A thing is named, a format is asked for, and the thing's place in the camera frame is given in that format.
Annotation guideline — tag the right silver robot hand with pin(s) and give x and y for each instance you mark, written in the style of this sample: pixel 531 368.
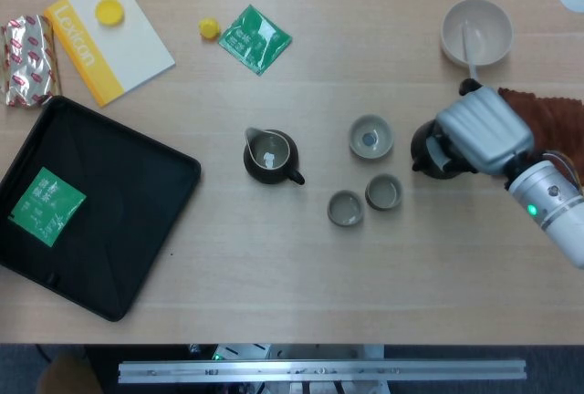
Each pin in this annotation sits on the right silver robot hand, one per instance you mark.
pixel 488 129

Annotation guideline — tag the black teapot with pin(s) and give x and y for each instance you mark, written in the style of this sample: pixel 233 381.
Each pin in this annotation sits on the black teapot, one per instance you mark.
pixel 422 148

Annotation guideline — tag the brown folded cloth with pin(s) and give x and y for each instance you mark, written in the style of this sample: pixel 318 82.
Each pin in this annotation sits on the brown folded cloth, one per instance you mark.
pixel 556 120

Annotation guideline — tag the clear plastic spoon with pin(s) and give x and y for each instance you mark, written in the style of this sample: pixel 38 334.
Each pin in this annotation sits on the clear plastic spoon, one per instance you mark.
pixel 470 56

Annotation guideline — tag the white ceramic bowl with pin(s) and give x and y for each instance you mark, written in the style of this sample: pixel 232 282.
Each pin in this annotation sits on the white ceramic bowl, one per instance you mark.
pixel 490 24

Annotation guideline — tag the wide grey tea bowl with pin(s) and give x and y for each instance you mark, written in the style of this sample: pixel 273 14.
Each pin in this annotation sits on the wide grey tea bowl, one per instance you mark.
pixel 370 136

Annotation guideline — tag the right grey teacup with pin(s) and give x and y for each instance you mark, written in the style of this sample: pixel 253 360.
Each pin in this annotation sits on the right grey teacup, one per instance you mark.
pixel 382 193

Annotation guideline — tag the grey teacup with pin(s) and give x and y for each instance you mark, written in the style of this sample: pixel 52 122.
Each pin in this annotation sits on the grey teacup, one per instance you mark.
pixel 346 209
pixel 382 193

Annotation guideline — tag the left grey teacup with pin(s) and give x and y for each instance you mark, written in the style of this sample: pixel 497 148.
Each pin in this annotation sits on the left grey teacup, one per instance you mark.
pixel 346 209

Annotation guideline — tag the dark brown ceramic pitcher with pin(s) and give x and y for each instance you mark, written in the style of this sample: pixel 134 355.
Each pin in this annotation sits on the dark brown ceramic pitcher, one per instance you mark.
pixel 269 175

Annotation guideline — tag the green tea packet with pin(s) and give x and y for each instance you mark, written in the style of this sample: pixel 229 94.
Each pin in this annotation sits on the green tea packet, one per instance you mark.
pixel 255 40
pixel 45 207

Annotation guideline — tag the small yellow bottle cap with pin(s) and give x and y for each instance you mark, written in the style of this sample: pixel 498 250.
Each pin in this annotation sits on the small yellow bottle cap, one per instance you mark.
pixel 209 29

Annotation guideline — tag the yellow white Lexicon book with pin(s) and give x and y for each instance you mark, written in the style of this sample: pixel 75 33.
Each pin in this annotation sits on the yellow white Lexicon book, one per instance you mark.
pixel 123 56

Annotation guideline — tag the black plastic tray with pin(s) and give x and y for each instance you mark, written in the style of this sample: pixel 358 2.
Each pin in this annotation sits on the black plastic tray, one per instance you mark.
pixel 114 220

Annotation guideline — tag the large yellow bottle cap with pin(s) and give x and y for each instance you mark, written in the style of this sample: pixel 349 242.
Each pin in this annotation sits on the large yellow bottle cap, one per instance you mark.
pixel 110 12

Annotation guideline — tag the gold red foil packet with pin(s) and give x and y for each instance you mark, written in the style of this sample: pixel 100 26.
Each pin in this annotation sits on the gold red foil packet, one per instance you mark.
pixel 27 61

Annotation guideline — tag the aluminium rail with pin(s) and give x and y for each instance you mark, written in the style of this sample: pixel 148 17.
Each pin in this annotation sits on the aluminium rail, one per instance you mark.
pixel 319 370

